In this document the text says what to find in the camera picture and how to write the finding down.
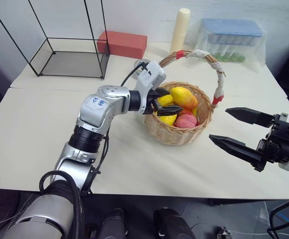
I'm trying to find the dark rounded shape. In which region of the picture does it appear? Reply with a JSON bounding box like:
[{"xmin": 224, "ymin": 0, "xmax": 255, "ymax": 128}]
[
  {"xmin": 94, "ymin": 207, "xmax": 128, "ymax": 239},
  {"xmin": 153, "ymin": 207, "xmax": 195, "ymax": 239}
]

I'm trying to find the black wire frame rack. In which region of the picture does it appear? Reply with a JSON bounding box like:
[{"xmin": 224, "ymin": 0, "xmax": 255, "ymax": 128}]
[{"xmin": 0, "ymin": 0, "xmax": 110, "ymax": 80}]

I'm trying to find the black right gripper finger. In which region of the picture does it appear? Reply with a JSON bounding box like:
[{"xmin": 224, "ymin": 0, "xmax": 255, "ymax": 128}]
[
  {"xmin": 224, "ymin": 107, "xmax": 276, "ymax": 128},
  {"xmin": 208, "ymin": 134, "xmax": 269, "ymax": 173}
]

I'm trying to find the yellow banana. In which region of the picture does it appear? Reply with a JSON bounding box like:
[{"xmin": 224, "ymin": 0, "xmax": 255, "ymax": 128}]
[{"xmin": 157, "ymin": 94, "xmax": 175, "ymax": 107}]

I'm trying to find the red foam block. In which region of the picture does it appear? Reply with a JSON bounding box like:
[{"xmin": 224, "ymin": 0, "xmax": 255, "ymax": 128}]
[{"xmin": 96, "ymin": 30, "xmax": 148, "ymax": 59}]

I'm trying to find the large pink peach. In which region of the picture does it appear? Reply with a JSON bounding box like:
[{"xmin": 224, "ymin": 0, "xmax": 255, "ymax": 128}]
[{"xmin": 175, "ymin": 114, "xmax": 198, "ymax": 129}]

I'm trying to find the wicker basket with handle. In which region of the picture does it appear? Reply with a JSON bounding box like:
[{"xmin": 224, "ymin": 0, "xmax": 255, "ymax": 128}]
[{"xmin": 143, "ymin": 49, "xmax": 226, "ymax": 147}]

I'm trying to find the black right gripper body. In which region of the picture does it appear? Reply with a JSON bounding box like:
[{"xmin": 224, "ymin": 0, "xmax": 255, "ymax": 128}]
[{"xmin": 256, "ymin": 113, "xmax": 289, "ymax": 164}]

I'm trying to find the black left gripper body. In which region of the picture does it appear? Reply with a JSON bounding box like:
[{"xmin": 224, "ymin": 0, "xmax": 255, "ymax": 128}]
[{"xmin": 146, "ymin": 87, "xmax": 171, "ymax": 115}]

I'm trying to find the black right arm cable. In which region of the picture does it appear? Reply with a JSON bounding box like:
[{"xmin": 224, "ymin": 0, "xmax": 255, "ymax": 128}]
[{"xmin": 267, "ymin": 175, "xmax": 289, "ymax": 237}]

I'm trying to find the yellow lemon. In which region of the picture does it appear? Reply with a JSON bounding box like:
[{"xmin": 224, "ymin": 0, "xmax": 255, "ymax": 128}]
[{"xmin": 158, "ymin": 112, "xmax": 179, "ymax": 126}]

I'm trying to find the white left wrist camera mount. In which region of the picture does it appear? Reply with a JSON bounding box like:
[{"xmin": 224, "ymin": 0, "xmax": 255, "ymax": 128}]
[{"xmin": 135, "ymin": 61, "xmax": 167, "ymax": 116}]

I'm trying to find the grey round table grommet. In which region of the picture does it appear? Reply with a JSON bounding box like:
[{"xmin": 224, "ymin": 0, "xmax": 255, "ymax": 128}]
[{"xmin": 133, "ymin": 59, "xmax": 152, "ymax": 81}]

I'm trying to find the blue-lidded box in plastic bag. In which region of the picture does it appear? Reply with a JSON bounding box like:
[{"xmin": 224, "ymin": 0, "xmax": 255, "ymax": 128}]
[{"xmin": 186, "ymin": 17, "xmax": 269, "ymax": 73}]

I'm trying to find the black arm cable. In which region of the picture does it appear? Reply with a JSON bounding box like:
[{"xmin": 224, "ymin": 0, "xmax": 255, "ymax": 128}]
[
  {"xmin": 120, "ymin": 62, "xmax": 148, "ymax": 87},
  {"xmin": 267, "ymin": 175, "xmax": 289, "ymax": 237}
]

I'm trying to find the yellow red mango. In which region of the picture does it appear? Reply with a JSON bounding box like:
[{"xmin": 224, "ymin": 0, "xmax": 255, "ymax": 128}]
[{"xmin": 170, "ymin": 86, "xmax": 199, "ymax": 111}]

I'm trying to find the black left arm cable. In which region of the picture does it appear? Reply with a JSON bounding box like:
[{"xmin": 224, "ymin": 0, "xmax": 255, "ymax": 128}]
[{"xmin": 120, "ymin": 62, "xmax": 148, "ymax": 87}]

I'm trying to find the blue cable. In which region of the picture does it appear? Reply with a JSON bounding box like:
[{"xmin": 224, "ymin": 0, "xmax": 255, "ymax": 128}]
[{"xmin": 271, "ymin": 210, "xmax": 289, "ymax": 236}]

